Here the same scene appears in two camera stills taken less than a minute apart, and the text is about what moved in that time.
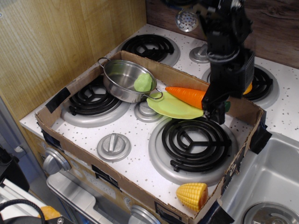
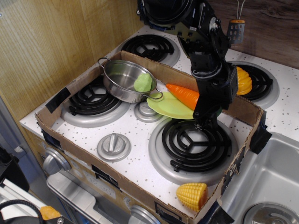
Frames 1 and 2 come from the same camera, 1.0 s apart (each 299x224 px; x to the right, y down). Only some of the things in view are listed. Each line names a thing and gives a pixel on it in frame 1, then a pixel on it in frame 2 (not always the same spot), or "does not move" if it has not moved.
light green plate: [171, 106] does not move
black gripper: [232, 71] to [217, 87]
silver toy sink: [265, 189] does not move
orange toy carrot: [194, 98] does not move
